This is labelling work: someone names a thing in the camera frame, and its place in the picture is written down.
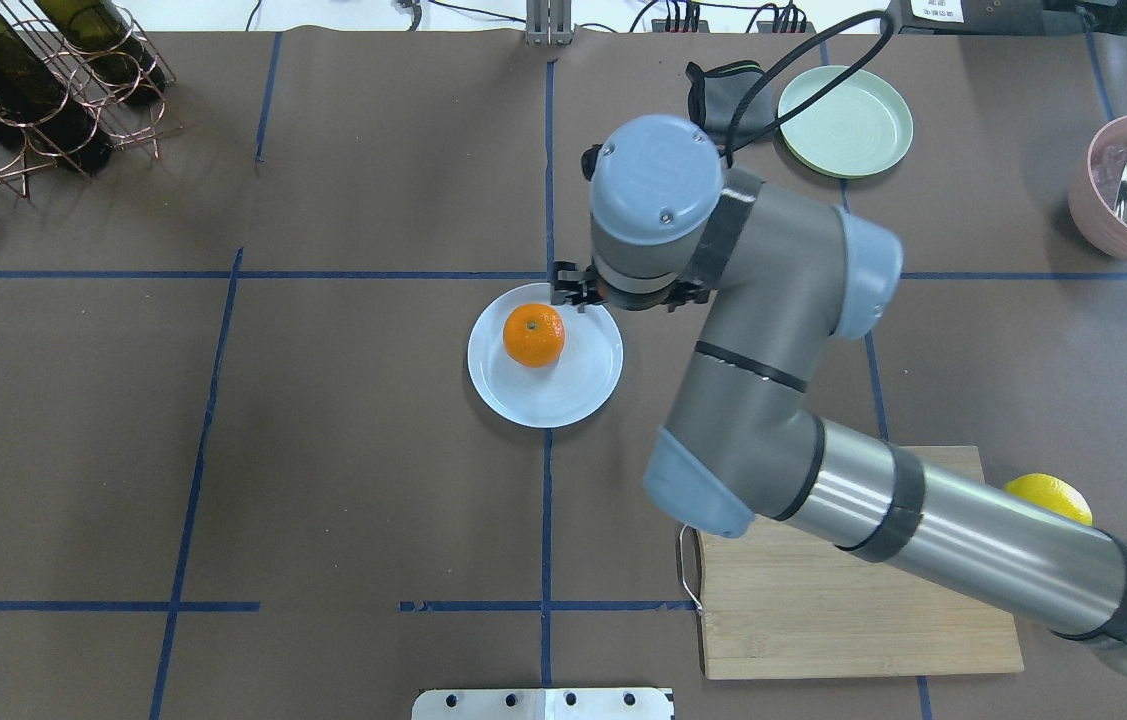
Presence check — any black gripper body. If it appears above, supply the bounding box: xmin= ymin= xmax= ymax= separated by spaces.
xmin=551 ymin=263 xmax=706 ymax=313

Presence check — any orange fruit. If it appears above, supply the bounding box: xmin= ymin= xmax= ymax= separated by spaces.
xmin=502 ymin=304 xmax=566 ymax=368

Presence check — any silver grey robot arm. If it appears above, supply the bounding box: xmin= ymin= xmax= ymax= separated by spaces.
xmin=551 ymin=114 xmax=1127 ymax=676

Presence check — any light blue plate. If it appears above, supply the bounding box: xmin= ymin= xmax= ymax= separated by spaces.
xmin=467 ymin=283 xmax=624 ymax=428

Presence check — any light green plate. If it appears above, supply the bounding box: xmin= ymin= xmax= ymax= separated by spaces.
xmin=781 ymin=70 xmax=915 ymax=179

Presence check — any black folded cloth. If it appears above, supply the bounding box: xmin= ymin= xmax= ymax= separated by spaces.
xmin=685 ymin=60 xmax=775 ymax=149

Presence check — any wooden cutting board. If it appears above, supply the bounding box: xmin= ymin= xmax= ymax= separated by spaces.
xmin=678 ymin=446 xmax=1024 ymax=682

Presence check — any right yellow lemon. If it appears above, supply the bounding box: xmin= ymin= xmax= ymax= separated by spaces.
xmin=1003 ymin=473 xmax=1094 ymax=527

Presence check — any middle brown wine bottle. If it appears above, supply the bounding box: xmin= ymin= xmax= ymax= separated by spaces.
xmin=36 ymin=1 xmax=166 ymax=108

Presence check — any aluminium frame post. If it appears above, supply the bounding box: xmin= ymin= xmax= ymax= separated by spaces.
xmin=525 ymin=0 xmax=576 ymax=46

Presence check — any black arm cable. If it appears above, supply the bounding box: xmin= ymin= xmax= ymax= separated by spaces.
xmin=724 ymin=10 xmax=899 ymax=166

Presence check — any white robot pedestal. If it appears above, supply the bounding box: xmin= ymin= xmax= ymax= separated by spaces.
xmin=411 ymin=687 xmax=676 ymax=719

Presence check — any copper wire bottle rack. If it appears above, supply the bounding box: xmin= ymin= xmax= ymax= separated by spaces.
xmin=0 ymin=1 xmax=185 ymax=197

